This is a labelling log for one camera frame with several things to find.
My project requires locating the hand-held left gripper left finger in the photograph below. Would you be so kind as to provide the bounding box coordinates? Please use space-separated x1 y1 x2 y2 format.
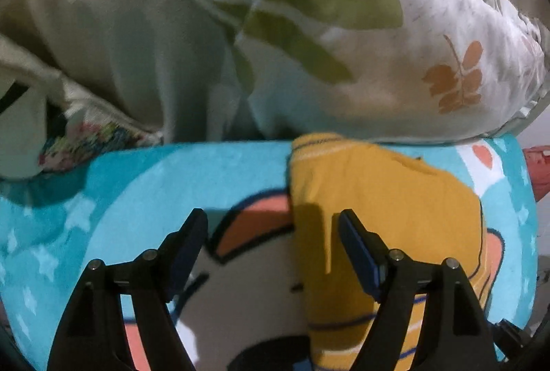
46 208 209 371

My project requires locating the orange striped sweater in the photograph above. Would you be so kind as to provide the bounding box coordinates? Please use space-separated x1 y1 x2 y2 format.
287 132 493 371

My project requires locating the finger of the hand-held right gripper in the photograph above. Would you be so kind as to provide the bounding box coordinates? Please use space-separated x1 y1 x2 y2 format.
492 319 534 361

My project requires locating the turquoise star print blanket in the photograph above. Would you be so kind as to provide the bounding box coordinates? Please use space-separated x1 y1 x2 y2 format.
0 134 540 371

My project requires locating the red bag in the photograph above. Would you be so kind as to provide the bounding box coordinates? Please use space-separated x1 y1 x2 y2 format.
526 145 550 197

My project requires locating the cream floral print cushion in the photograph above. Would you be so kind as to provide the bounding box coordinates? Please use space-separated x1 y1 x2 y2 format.
0 33 164 183

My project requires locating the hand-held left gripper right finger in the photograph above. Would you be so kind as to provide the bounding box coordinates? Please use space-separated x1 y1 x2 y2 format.
337 209 508 371

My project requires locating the beige cloth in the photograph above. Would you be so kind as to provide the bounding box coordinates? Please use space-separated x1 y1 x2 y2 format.
0 0 259 142

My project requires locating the white leaf print pillow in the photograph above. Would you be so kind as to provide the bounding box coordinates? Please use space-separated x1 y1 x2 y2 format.
178 0 550 146

